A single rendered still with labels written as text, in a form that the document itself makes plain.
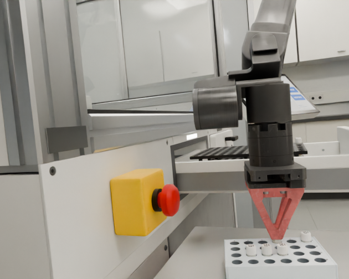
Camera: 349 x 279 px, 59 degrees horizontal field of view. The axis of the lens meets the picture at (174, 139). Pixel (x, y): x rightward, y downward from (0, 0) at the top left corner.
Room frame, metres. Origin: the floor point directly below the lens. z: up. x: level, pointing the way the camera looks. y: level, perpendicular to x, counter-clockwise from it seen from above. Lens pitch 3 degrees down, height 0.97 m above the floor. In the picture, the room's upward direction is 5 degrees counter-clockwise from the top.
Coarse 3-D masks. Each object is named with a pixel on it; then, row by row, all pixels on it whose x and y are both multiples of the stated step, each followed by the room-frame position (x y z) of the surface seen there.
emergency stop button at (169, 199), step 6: (168, 186) 0.38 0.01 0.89; (174, 186) 0.38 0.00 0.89; (162, 192) 0.37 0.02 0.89; (168, 192) 0.37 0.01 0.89; (174, 192) 0.38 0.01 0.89; (162, 198) 0.37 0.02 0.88; (168, 198) 0.36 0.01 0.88; (174, 198) 0.37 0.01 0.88; (162, 204) 0.36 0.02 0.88; (168, 204) 0.36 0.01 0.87; (174, 204) 0.37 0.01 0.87; (162, 210) 0.37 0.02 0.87; (168, 210) 0.36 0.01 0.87; (174, 210) 0.37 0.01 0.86
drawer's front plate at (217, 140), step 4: (220, 132) 0.98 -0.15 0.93; (224, 132) 1.00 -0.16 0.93; (228, 132) 1.06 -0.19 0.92; (232, 132) 1.14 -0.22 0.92; (212, 136) 0.87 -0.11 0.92; (216, 136) 0.87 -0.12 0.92; (220, 136) 0.93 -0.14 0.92; (224, 136) 0.99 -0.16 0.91; (228, 136) 1.06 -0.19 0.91; (212, 140) 0.87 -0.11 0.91; (216, 140) 0.87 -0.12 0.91; (220, 140) 0.93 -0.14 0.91; (224, 140) 0.99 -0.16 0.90; (212, 144) 0.87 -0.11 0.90; (216, 144) 0.87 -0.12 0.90; (220, 144) 0.92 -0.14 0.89; (224, 144) 0.98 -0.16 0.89; (228, 144) 1.04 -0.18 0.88; (232, 144) 1.12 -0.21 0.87
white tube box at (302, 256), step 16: (224, 240) 0.43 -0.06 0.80; (240, 240) 0.43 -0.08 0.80; (256, 240) 0.42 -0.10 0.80; (288, 240) 0.41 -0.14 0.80; (240, 256) 0.37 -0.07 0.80; (256, 256) 0.37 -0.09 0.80; (272, 256) 0.37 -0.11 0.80; (288, 256) 0.36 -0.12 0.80; (304, 256) 0.36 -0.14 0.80; (320, 256) 0.36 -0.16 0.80; (240, 272) 0.35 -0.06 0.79; (256, 272) 0.35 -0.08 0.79; (272, 272) 0.34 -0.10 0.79; (288, 272) 0.34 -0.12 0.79; (304, 272) 0.34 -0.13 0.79; (320, 272) 0.34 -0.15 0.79; (336, 272) 0.33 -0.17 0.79
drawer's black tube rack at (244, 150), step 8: (200, 152) 0.69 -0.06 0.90; (208, 152) 0.68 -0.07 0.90; (216, 152) 0.66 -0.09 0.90; (224, 152) 0.66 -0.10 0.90; (232, 152) 0.64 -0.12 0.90; (240, 152) 0.62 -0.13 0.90; (248, 152) 0.61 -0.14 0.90; (200, 160) 0.63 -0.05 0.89; (208, 160) 0.70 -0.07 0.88; (216, 160) 0.75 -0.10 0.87
